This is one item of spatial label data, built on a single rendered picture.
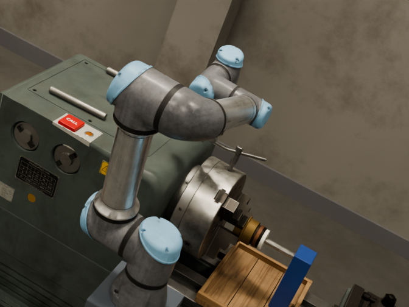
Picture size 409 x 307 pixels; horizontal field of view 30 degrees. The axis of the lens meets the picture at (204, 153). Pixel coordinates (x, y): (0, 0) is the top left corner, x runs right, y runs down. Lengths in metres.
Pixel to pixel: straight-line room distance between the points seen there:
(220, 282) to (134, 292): 0.63
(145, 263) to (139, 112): 0.43
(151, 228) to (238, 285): 0.73
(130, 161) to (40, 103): 0.68
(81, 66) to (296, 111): 2.21
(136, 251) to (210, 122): 0.42
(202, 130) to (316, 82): 2.93
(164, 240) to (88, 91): 0.80
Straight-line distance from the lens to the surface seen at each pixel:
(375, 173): 4.66
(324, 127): 4.61
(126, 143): 1.72
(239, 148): 2.37
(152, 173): 2.21
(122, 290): 1.96
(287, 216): 4.66
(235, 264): 2.63
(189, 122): 1.60
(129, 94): 1.63
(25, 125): 2.38
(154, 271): 1.89
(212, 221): 2.31
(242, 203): 2.52
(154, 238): 1.86
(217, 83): 2.00
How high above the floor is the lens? 2.46
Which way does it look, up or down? 30 degrees down
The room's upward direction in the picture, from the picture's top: 22 degrees clockwise
